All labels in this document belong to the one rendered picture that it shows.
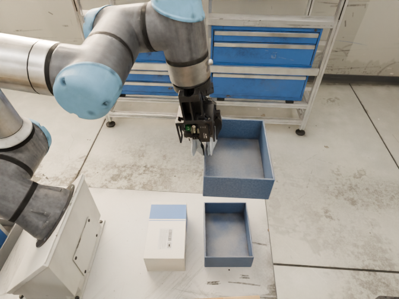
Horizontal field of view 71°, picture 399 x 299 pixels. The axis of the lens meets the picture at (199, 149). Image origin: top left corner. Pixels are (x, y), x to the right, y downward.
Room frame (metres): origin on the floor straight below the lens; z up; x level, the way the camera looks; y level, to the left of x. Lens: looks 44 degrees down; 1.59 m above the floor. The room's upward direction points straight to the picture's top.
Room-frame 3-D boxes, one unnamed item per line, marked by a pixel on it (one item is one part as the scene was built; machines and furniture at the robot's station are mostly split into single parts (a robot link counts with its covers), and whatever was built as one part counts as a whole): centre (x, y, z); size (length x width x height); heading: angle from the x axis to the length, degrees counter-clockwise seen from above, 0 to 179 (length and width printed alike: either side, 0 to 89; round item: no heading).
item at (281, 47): (1.86, -0.44, 0.60); 0.72 x 0.03 x 0.56; 86
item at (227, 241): (0.48, -0.09, 0.74); 0.20 x 0.15 x 0.07; 0
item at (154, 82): (1.92, 0.36, 0.60); 0.72 x 0.03 x 0.56; 86
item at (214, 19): (1.92, -0.04, 0.91); 1.70 x 0.10 x 0.05; 86
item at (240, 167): (0.48, -0.09, 1.10); 0.20 x 0.15 x 0.07; 177
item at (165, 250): (0.46, 0.10, 0.75); 0.20 x 0.12 x 0.09; 0
